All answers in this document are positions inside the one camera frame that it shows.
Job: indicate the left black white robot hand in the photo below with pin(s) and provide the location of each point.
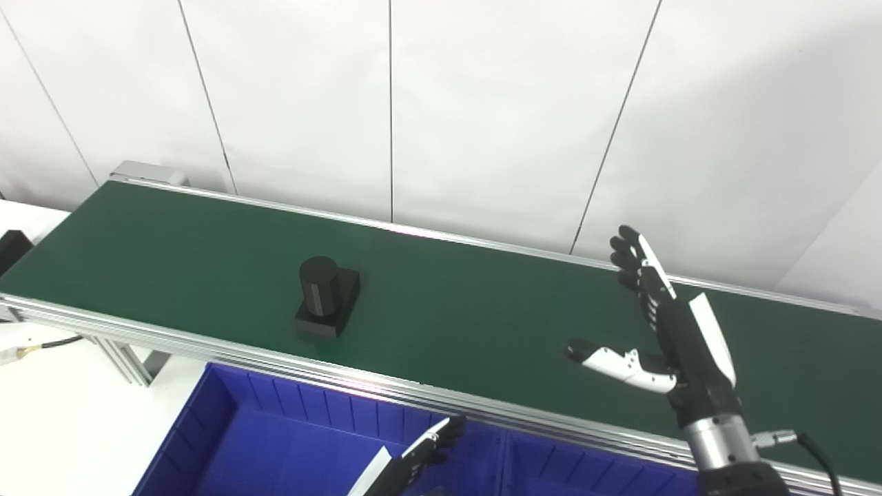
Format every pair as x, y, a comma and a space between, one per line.
400, 468

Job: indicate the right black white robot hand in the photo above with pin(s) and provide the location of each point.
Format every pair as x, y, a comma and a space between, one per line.
689, 351

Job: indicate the black cylinder part square base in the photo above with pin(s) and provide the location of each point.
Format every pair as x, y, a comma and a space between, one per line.
324, 296

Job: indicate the blue plastic bin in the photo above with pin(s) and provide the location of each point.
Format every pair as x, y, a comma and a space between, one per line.
586, 472
275, 455

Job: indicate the aluminium conveyor leg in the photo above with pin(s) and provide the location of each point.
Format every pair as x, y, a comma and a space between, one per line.
127, 358

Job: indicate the grey conveyor motor housing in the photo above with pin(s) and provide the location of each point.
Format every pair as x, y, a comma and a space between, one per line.
148, 172

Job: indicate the green conveyor belt aluminium frame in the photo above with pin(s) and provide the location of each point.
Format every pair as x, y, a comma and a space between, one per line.
482, 310

